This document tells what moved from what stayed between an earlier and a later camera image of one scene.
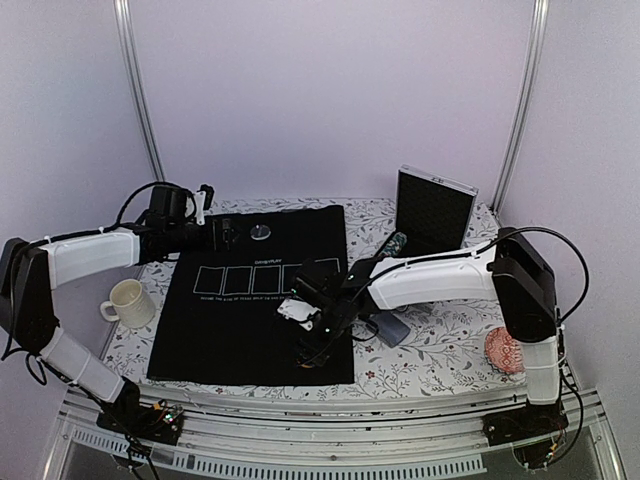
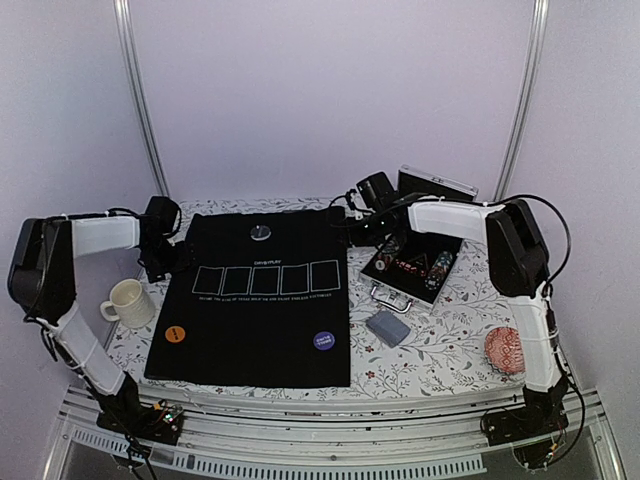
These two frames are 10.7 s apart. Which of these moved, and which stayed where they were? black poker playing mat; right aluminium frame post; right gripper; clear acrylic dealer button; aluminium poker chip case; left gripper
Moved: right gripper; left gripper
Stayed: right aluminium frame post; clear acrylic dealer button; aluminium poker chip case; black poker playing mat
